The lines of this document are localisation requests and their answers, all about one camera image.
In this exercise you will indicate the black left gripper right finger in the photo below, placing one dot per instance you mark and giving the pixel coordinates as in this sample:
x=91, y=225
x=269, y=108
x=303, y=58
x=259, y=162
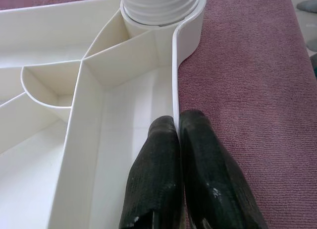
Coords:
x=213, y=177

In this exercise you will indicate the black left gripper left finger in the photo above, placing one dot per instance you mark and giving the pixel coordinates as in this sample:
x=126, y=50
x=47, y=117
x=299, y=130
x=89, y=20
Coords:
x=153, y=177

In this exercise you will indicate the white plastic children table top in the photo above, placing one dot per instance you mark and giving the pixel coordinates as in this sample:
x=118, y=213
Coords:
x=74, y=40

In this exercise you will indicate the white plastic table leg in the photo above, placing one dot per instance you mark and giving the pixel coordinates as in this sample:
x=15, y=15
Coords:
x=161, y=6

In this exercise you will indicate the mauve cloth with white stripes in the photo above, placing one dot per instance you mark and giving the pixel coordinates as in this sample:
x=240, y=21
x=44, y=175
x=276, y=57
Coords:
x=247, y=115

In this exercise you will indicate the grey robot left foot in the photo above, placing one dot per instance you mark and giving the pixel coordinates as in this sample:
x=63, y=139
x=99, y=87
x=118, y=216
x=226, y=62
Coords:
x=314, y=68

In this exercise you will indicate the grey robot foot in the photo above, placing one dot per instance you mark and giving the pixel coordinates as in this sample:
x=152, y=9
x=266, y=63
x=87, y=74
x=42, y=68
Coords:
x=314, y=68
x=308, y=5

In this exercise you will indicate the grey robot right foot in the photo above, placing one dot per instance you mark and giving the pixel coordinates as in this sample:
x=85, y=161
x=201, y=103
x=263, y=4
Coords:
x=308, y=5

